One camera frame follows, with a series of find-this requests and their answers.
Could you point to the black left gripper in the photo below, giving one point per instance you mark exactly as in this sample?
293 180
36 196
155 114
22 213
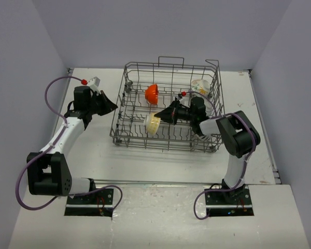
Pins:
108 106

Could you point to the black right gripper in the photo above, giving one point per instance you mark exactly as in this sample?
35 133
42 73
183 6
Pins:
172 110

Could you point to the grey wire dish rack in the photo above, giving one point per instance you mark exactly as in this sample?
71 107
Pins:
173 76

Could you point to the yellow checkered bowl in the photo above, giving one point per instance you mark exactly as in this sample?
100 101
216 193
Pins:
151 123

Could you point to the orange bowl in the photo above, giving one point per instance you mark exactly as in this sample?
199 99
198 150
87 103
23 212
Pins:
151 94

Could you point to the white blue striped bowl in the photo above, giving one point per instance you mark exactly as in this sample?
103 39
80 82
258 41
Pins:
202 137

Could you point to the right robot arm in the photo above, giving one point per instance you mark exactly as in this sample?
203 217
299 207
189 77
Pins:
237 133

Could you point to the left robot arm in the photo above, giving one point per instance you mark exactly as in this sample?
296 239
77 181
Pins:
48 173

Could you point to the white floral bowl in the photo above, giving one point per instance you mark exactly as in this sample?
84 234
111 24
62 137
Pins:
201 86

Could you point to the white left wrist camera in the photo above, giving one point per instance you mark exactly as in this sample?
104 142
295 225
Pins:
93 83

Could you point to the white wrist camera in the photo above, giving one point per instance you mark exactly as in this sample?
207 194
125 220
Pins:
180 96
93 83

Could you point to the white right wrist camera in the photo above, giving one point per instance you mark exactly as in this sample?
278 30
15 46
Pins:
180 96

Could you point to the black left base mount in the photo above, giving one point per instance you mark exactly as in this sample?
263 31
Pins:
99 204

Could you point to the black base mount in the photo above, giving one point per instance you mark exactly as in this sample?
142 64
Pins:
229 204
99 204

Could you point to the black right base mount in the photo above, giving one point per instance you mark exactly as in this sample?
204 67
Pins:
229 204

